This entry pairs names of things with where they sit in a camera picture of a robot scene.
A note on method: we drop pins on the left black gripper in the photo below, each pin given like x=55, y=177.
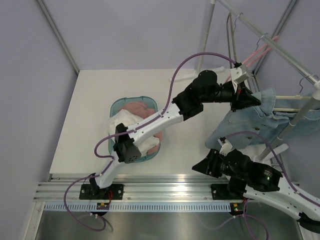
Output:
x=243, y=98

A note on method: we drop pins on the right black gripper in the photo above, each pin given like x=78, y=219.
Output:
x=212, y=159

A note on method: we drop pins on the blue denim jacket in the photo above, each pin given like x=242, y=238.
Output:
x=263, y=121

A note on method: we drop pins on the white wooden hanger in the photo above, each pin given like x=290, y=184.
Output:
x=298, y=102

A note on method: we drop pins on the grey clothes hanger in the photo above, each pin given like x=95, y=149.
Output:
x=230, y=34

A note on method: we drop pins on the pink clothes hanger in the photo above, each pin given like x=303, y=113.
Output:
x=256, y=55

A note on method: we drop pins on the pink skirt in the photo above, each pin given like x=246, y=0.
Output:
x=141, y=110

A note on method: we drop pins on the white pleated skirt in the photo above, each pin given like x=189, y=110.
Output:
x=124, y=117

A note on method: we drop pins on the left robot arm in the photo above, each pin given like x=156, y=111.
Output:
x=187, y=104

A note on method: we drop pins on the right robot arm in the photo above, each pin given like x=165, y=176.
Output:
x=262, y=182

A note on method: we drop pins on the white clothes rack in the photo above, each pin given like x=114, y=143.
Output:
x=300, y=36

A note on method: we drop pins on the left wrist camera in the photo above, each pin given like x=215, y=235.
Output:
x=238, y=75

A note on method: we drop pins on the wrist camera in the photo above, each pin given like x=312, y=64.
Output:
x=238, y=75
x=226, y=146

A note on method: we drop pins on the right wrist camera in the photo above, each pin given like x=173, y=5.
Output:
x=226, y=146

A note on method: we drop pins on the aluminium mounting rail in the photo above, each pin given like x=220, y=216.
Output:
x=158, y=188

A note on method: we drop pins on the white slotted cable duct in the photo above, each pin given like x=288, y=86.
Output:
x=135, y=207

